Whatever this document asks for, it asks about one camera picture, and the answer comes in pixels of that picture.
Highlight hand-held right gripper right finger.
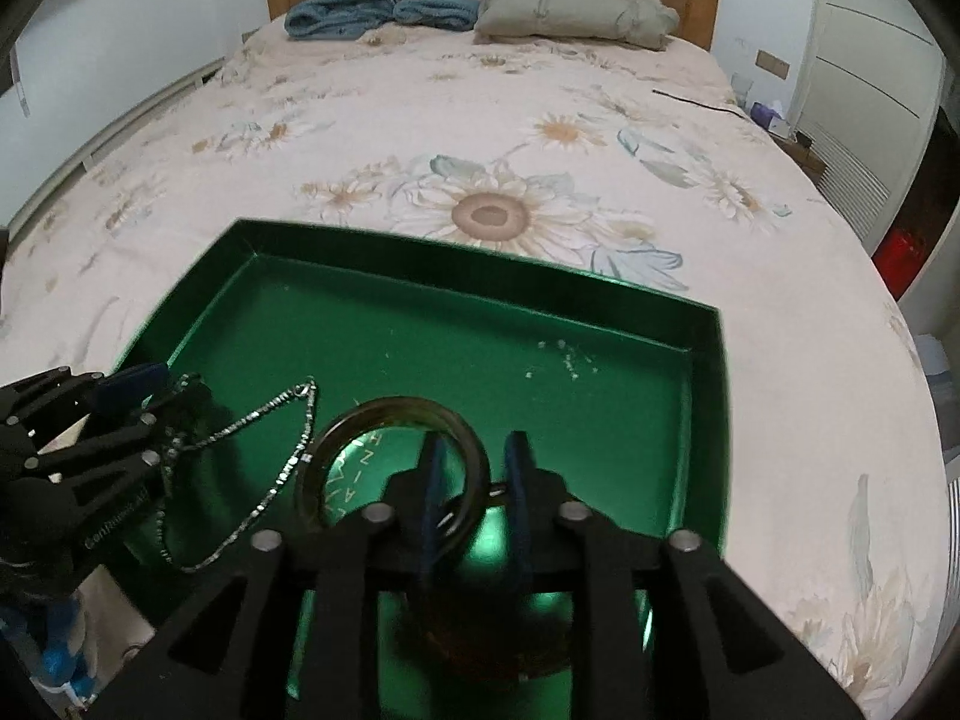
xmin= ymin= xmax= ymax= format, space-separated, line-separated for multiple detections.
xmin=502 ymin=431 xmax=863 ymax=720

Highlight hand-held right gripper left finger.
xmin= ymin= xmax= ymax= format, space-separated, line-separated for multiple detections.
xmin=94 ymin=431 xmax=451 ymax=720

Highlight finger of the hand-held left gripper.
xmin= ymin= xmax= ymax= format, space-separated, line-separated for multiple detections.
xmin=22 ymin=373 xmax=217 ymax=500
xmin=0 ymin=361 xmax=170 ymax=437

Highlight silver chain necklace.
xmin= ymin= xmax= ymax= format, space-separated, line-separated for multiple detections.
xmin=157 ymin=375 xmax=320 ymax=575

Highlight green tray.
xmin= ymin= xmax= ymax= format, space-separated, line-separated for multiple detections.
xmin=112 ymin=217 xmax=732 ymax=698

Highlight small silver bits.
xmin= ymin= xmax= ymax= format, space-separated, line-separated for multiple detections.
xmin=525 ymin=340 xmax=601 ymax=381

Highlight white slatted radiator cover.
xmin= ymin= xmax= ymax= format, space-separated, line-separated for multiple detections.
xmin=0 ymin=56 xmax=226 ymax=241

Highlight blue folded blanket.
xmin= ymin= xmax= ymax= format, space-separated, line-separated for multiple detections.
xmin=285 ymin=0 xmax=410 ymax=41
xmin=394 ymin=0 xmax=481 ymax=32

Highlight red box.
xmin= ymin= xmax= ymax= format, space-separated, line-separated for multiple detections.
xmin=870 ymin=229 xmax=920 ymax=298

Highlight wooden nightstand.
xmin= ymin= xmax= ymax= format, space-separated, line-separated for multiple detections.
xmin=772 ymin=131 xmax=830 ymax=182

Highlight grey fur-trimmed jacket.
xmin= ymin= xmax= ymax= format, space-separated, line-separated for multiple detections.
xmin=474 ymin=0 xmax=680 ymax=52

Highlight white wardrobe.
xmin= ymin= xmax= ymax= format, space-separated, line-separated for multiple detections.
xmin=791 ymin=0 xmax=947 ymax=256

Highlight black cable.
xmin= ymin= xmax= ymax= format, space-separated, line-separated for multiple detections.
xmin=651 ymin=88 xmax=751 ymax=118

